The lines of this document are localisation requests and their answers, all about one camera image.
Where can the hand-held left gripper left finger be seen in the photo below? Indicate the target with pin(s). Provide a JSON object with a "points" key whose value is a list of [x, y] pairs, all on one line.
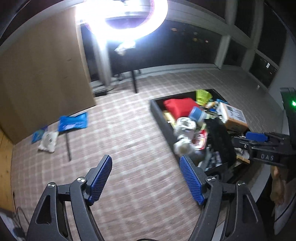
{"points": [[101, 178]]}

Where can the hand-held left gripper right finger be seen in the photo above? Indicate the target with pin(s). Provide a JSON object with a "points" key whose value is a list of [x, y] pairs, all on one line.
{"points": [[192, 180]]}

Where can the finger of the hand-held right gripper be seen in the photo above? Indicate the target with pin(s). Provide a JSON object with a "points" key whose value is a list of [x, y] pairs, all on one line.
{"points": [[241, 142], [256, 136]]}

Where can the black pouch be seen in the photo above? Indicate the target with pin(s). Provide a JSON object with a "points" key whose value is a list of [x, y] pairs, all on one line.
{"points": [[219, 141]]}

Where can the red snack packet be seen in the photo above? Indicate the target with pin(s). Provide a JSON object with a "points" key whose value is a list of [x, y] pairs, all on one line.
{"points": [[201, 139]]}

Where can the black container box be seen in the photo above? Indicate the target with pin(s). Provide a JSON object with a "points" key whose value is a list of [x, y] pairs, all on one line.
{"points": [[161, 118]]}

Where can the person's right hand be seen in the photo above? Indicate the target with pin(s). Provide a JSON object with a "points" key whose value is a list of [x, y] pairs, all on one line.
{"points": [[277, 185]]}

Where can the orange white box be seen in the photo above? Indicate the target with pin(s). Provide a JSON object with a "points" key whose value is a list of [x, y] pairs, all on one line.
{"points": [[233, 115]]}

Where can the yellow green plastic basket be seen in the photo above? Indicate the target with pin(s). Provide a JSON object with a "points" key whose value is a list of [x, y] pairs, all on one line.
{"points": [[203, 97]]}

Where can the large blue plastic packet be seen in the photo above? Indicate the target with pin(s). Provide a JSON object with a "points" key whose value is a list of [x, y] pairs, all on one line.
{"points": [[74, 122]]}

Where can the crumpled clear plastic bag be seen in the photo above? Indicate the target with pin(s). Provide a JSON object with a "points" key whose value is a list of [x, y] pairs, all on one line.
{"points": [[48, 141]]}

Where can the red cloth bag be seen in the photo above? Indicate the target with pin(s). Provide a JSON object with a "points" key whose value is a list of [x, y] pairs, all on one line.
{"points": [[180, 106]]}

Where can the small blue packet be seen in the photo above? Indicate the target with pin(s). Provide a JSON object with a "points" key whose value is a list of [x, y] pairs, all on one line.
{"points": [[38, 136]]}

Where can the wooden plank panel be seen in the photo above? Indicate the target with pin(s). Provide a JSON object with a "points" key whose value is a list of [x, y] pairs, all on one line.
{"points": [[5, 173]]}

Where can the black table leg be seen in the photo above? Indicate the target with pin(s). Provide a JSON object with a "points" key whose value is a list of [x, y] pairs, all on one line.
{"points": [[134, 83]]}

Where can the light wooden cabinet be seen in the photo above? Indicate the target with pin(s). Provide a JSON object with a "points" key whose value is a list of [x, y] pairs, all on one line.
{"points": [[46, 81]]}

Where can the white window frame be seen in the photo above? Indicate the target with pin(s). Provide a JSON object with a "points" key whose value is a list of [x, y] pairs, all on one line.
{"points": [[222, 53]]}

